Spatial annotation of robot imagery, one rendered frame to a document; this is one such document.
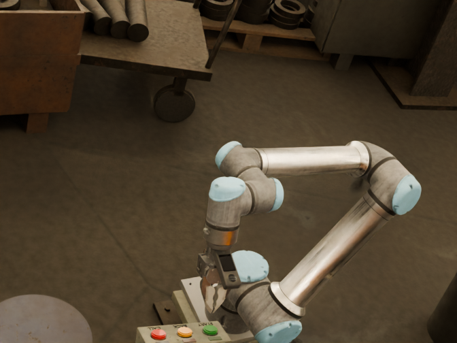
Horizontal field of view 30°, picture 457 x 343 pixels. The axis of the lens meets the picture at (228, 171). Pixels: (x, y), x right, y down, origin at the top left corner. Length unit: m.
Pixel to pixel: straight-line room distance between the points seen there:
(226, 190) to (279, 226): 1.55
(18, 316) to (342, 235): 1.02
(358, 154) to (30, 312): 1.10
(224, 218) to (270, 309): 0.65
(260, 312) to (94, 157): 1.32
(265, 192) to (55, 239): 1.31
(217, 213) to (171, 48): 1.93
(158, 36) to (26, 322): 1.97
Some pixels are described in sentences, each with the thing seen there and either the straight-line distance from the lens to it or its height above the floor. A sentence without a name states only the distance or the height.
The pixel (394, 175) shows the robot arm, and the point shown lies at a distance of 2.69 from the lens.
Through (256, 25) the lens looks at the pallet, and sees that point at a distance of 4.87.
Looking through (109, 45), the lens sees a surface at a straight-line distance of 3.97.
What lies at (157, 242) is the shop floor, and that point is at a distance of 3.48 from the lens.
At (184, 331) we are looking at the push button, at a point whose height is 0.61.
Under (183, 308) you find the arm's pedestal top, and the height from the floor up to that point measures 0.12.
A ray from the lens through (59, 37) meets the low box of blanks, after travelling 3.61.
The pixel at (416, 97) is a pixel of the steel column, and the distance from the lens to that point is 5.00.
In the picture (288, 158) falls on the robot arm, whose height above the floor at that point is 0.95.
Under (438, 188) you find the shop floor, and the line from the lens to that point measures 4.40.
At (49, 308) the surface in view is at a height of 0.43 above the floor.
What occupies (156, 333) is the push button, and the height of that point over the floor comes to 0.61.
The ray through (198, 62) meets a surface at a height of 0.32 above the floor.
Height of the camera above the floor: 2.37
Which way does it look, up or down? 37 degrees down
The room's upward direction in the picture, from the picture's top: 18 degrees clockwise
